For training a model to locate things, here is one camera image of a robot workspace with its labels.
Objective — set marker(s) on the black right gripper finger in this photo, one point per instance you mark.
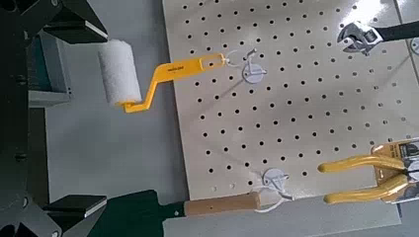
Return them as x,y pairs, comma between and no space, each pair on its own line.
75,26
75,210

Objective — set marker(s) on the lower metal pegboard hook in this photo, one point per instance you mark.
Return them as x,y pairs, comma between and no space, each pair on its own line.
280,197

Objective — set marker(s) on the white perforated pegboard panel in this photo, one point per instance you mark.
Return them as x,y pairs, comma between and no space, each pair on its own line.
298,110

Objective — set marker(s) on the black adjustable wrench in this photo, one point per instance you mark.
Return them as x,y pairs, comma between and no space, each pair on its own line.
357,38

